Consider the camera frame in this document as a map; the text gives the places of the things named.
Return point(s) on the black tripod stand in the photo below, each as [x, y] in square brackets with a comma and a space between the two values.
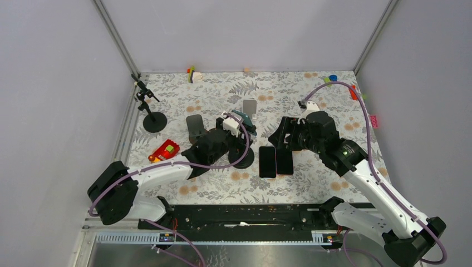
[247, 157]
[154, 121]

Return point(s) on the pink brick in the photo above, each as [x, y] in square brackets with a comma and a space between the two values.
[374, 121]

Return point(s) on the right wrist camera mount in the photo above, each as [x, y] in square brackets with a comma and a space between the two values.
[307, 107]

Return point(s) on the white phone stand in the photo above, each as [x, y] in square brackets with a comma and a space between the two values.
[249, 108]

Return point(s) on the teal phone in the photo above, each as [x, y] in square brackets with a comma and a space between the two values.
[247, 122]

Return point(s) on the floral patterned mat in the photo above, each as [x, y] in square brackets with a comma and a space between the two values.
[277, 94]

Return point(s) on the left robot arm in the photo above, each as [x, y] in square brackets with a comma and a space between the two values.
[117, 193]

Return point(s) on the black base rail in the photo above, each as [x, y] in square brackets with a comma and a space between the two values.
[273, 224]

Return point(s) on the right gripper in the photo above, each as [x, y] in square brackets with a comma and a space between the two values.
[289, 125]

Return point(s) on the purple-edged black phone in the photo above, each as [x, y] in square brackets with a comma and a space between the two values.
[284, 162]

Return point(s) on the wooden-base grey phone stand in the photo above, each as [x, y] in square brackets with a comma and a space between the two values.
[196, 128]

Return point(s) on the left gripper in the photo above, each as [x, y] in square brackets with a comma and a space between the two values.
[237, 146]

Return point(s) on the red arch block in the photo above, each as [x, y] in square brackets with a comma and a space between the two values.
[353, 92]

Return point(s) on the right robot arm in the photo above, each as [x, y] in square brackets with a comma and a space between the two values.
[405, 233]

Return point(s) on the red yellow toy truck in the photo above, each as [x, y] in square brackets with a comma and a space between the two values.
[166, 151]

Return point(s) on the colourful block stack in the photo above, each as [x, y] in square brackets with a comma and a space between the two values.
[193, 75]

